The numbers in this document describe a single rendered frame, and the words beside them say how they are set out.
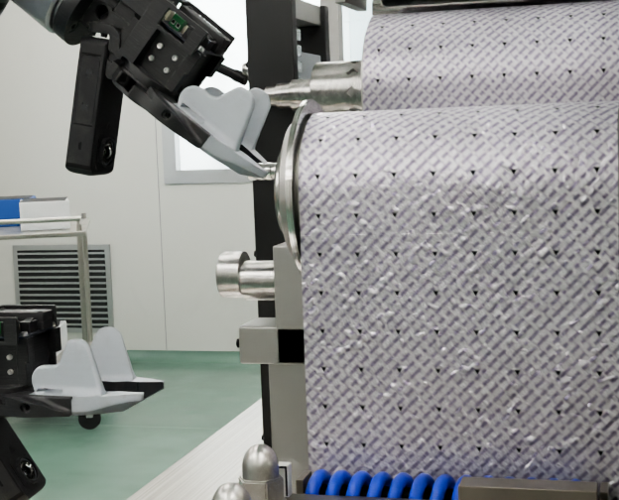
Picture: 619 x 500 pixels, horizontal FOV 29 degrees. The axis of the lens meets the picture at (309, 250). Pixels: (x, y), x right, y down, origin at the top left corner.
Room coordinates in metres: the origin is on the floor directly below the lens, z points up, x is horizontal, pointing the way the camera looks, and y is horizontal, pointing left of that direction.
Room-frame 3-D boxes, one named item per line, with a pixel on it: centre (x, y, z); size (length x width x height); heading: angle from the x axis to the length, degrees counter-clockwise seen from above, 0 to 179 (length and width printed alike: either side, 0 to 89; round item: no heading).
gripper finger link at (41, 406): (0.95, 0.23, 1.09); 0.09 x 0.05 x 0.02; 66
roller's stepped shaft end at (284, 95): (1.25, 0.01, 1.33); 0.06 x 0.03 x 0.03; 75
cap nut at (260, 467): (0.86, 0.04, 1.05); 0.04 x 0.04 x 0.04
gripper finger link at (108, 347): (0.99, 0.17, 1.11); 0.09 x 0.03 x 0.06; 84
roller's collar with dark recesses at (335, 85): (1.23, -0.04, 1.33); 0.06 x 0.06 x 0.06; 75
